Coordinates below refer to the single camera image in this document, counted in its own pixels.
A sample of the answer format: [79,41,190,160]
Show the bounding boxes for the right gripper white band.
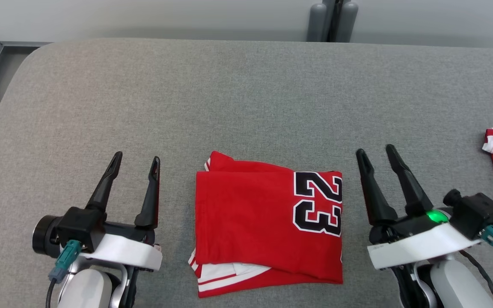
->
[356,144,481,270]

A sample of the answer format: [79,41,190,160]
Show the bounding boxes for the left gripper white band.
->
[33,152,163,271]

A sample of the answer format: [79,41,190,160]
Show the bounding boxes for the red white basketball jersey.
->
[188,151,344,298]

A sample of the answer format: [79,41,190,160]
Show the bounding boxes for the grey fabric sofa cushion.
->
[0,38,493,308]

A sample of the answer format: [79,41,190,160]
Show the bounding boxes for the teal left camera connector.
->
[49,240,82,284]

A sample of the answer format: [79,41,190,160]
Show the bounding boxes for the thin black right gripper cable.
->
[458,250,493,308]

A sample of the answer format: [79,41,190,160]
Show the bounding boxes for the black left camera cable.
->
[45,278,59,308]

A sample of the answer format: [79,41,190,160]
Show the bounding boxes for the grey cylinder post foot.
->
[306,3,328,42]
[336,1,359,43]

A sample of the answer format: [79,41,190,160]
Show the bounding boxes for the grey metal partition post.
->
[321,0,350,42]

